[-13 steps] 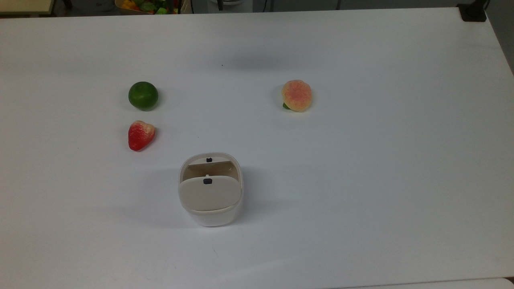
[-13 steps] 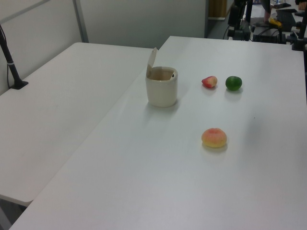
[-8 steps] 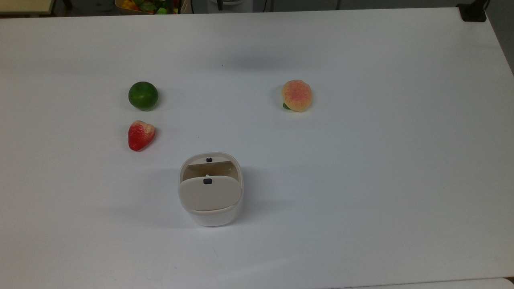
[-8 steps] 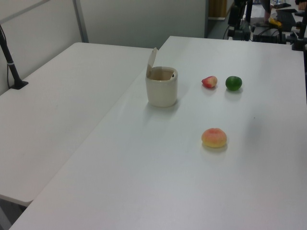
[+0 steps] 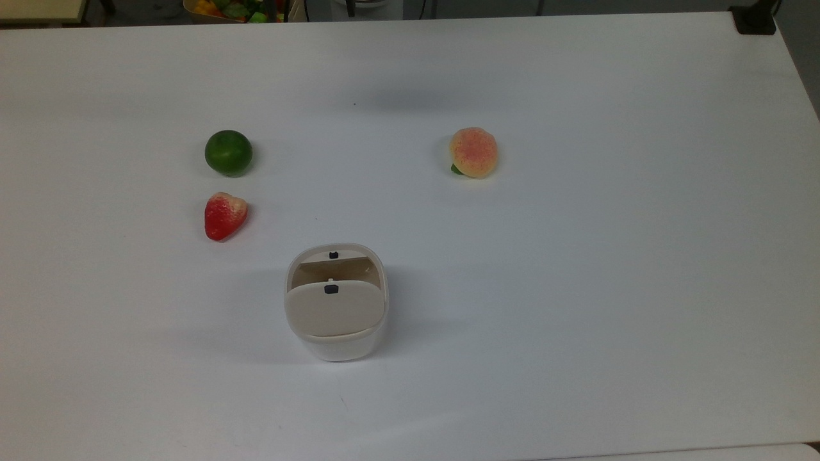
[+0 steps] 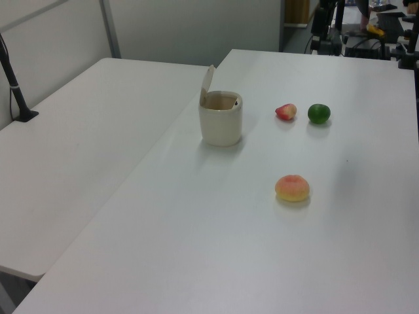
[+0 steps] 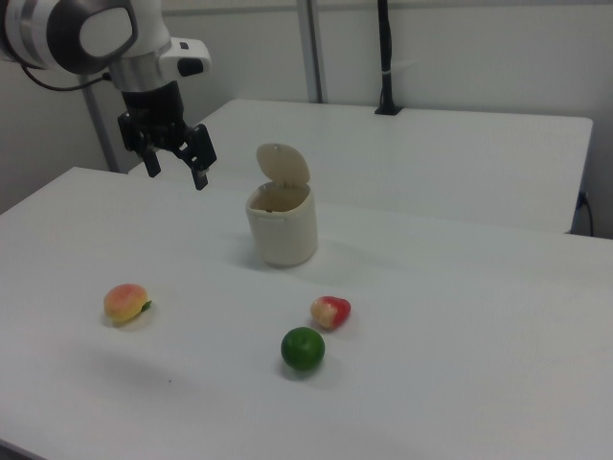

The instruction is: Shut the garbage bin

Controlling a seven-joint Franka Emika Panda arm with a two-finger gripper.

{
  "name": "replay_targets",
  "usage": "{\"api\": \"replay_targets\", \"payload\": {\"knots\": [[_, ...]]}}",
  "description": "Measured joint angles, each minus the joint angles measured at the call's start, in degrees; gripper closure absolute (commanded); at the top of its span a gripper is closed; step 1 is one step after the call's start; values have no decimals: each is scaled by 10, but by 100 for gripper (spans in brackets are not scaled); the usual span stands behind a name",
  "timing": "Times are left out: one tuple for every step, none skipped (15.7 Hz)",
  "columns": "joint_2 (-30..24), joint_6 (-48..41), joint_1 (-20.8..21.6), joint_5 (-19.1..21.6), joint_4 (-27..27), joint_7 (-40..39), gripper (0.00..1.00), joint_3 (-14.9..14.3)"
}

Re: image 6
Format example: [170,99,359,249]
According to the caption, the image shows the black clamp stand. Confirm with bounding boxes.
[389,29,419,69]

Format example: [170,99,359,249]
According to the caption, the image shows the yellow object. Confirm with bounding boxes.
[365,23,386,37]

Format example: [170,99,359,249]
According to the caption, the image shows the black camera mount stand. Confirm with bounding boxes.
[310,0,346,56]

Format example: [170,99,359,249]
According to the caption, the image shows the red toy strawberry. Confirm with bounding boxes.
[274,103,298,122]

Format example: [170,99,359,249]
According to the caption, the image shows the beige plastic garbage bin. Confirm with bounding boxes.
[198,91,244,147]

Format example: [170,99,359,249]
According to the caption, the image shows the orange yellow toy peach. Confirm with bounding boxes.
[274,175,310,202]

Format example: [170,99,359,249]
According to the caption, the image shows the grey metal partition post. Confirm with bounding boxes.
[100,0,122,60]

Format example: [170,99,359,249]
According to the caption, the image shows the green toy lime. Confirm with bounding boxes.
[307,103,331,126]

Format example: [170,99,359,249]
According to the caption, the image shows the light wooden board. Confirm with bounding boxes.
[283,0,317,27]

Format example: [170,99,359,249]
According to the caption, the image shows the black pole with white band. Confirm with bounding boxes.
[0,32,39,123]

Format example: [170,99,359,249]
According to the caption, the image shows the black equipment box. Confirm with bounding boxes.
[343,32,386,60]

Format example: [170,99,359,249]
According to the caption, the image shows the beige hinged bin lid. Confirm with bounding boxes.
[199,64,216,107]

